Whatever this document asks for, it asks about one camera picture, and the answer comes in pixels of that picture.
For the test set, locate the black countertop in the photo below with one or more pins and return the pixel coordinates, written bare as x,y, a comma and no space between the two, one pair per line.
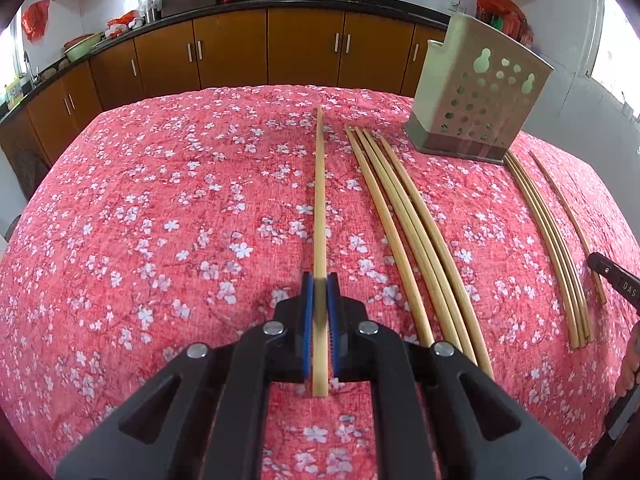
395,9

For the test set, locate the bamboo chopstick four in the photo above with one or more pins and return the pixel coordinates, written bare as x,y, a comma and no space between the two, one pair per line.
432,272

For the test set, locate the red plastic bag on wall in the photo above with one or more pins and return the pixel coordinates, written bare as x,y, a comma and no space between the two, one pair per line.
35,19

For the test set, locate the bamboo chopstick two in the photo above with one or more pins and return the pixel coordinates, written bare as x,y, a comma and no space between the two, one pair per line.
416,306

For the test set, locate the right window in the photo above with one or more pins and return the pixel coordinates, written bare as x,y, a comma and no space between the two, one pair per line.
613,58

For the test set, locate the red bag on counter corner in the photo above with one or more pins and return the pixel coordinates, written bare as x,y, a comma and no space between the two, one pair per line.
506,16

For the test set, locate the bamboo chopstick five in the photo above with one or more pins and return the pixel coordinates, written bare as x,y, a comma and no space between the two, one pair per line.
472,326

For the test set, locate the yellow dish soap bottle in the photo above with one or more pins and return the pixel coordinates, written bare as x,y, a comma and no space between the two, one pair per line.
14,93

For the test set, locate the bamboo chopstick one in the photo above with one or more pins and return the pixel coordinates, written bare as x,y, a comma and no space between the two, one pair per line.
320,332

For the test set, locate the red white bag on counter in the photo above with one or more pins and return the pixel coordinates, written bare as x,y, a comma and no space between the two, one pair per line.
116,27

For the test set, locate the bamboo chopstick eight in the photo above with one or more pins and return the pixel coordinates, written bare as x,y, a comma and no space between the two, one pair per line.
560,239

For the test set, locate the green basin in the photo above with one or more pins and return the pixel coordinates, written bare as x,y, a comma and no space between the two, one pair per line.
81,46

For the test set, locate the beige perforated utensil holder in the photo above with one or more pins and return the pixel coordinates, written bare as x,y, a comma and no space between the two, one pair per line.
476,90

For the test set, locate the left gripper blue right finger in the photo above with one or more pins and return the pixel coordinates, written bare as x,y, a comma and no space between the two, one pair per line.
436,414

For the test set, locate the bamboo chopstick ten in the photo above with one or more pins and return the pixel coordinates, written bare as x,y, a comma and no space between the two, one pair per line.
597,282

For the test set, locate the bamboo chopstick three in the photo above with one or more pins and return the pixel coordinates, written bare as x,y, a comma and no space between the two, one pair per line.
411,246

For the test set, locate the right human hand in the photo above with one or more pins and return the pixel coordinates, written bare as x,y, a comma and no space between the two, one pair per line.
630,364

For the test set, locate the bamboo chopstick six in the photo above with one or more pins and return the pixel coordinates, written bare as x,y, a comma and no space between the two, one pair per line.
544,228

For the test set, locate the brown lower kitchen cabinets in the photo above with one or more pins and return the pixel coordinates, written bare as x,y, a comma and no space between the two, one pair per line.
333,48

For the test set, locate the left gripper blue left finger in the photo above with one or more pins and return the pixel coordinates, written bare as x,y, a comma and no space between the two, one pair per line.
203,415

